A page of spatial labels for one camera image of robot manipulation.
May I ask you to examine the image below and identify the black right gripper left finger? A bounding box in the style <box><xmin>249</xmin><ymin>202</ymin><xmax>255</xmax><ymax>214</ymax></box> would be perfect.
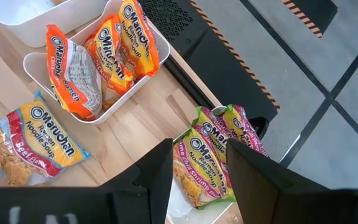
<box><xmin>0</xmin><ymin>138</ymin><xmax>174</xmax><ymax>224</ymax></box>

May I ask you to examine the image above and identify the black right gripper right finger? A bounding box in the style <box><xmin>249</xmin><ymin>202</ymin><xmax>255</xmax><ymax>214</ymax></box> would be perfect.
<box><xmin>225</xmin><ymin>138</ymin><xmax>358</xmax><ymax>224</ymax></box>

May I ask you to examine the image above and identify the green lime shrimp noodle pack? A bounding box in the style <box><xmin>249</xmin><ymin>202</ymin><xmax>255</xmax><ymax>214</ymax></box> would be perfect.
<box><xmin>172</xmin><ymin>126</ymin><xmax>237</xmax><ymax>209</ymax></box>
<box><xmin>191</xmin><ymin>105</ymin><xmax>229</xmax><ymax>150</ymax></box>
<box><xmin>222</xmin><ymin>104</ymin><xmax>270</xmax><ymax>158</ymax></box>

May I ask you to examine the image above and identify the blue beef Maruchan noodle pack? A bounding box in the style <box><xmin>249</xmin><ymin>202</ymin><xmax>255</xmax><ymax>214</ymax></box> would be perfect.
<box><xmin>0</xmin><ymin>90</ymin><xmax>93</xmax><ymax>187</ymax></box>

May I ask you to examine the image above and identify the orange chicken Maruchan noodle pack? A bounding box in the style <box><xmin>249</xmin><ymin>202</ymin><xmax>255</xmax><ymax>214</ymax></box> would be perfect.
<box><xmin>118</xmin><ymin>0</ymin><xmax>160</xmax><ymax>80</ymax></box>
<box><xmin>84</xmin><ymin>14</ymin><xmax>135</xmax><ymax>110</ymax></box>
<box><xmin>45</xmin><ymin>24</ymin><xmax>104</xmax><ymax>121</ymax></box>

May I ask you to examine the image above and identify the white plastic bin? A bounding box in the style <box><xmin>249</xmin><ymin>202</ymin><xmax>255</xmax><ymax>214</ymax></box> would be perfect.
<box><xmin>166</xmin><ymin>105</ymin><xmax>270</xmax><ymax>224</ymax></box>
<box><xmin>22</xmin><ymin>0</ymin><xmax>171</xmax><ymax>125</ymax></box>
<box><xmin>0</xmin><ymin>0</ymin><xmax>111</xmax><ymax>49</ymax></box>

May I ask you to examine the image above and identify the black mat with striped edge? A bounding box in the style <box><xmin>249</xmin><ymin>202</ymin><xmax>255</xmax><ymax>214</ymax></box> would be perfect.
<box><xmin>137</xmin><ymin>0</ymin><xmax>282</xmax><ymax>141</ymax></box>
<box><xmin>280</xmin><ymin>0</ymin><xmax>339</xmax><ymax>39</ymax></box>

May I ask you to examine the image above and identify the black aluminium table frame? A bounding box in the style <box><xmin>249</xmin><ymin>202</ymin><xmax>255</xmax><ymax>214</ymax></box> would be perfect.
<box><xmin>163</xmin><ymin>55</ymin><xmax>270</xmax><ymax>141</ymax></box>

